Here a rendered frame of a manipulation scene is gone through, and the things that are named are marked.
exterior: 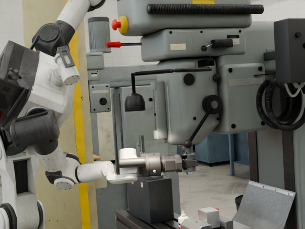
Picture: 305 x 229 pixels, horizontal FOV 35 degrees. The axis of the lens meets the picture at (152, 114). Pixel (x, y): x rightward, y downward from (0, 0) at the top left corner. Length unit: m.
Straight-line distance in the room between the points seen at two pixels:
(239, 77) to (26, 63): 0.78
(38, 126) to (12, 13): 9.22
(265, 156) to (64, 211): 1.84
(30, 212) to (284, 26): 1.26
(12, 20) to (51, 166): 9.10
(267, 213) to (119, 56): 9.47
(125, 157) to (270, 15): 6.87
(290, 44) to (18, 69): 0.95
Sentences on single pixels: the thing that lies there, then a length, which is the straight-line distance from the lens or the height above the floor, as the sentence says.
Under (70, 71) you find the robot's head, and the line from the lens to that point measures 1.77.
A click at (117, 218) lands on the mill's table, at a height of 0.90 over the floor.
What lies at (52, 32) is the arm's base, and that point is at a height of 1.77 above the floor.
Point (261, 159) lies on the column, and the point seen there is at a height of 1.20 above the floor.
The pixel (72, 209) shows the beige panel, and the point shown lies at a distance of 3.55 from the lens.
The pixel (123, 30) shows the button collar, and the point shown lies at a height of 1.74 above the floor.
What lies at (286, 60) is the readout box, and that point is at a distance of 1.65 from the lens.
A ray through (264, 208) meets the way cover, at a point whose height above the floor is 1.01.
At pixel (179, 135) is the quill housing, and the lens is 1.76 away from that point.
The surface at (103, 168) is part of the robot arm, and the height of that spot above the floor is 1.23.
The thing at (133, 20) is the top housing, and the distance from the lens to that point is 1.70.
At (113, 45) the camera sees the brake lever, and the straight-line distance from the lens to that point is 1.85.
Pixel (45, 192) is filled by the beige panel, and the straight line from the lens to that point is 3.49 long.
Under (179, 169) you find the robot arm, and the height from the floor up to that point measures 1.22.
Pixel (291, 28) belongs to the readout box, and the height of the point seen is 1.69.
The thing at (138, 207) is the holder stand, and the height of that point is 0.99.
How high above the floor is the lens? 1.52
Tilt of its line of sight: 3 degrees down
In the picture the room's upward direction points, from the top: 4 degrees counter-clockwise
